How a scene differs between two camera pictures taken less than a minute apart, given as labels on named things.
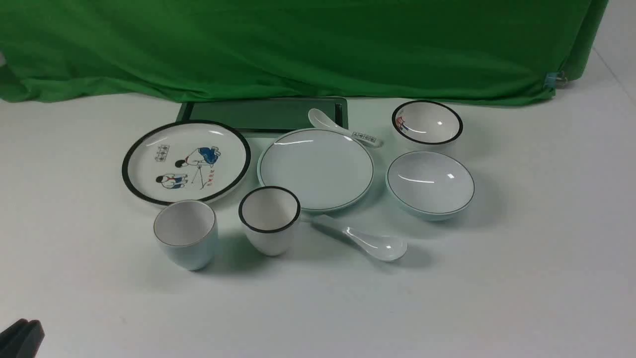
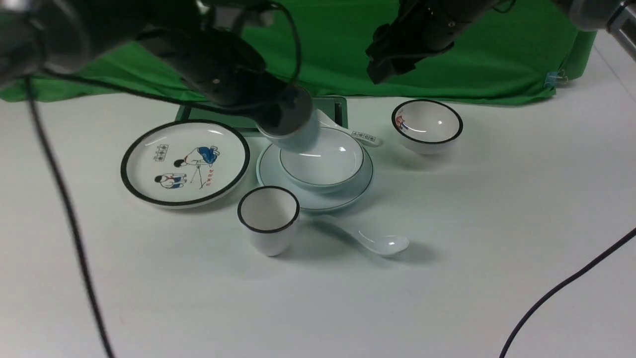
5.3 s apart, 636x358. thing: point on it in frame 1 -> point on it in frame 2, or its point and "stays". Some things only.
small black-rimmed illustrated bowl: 426,122 stays
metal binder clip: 551,78 stays
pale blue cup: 187,230 -> 296,130
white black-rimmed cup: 269,214 stays
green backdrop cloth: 495,51 stays
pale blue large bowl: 432,186 -> 333,166
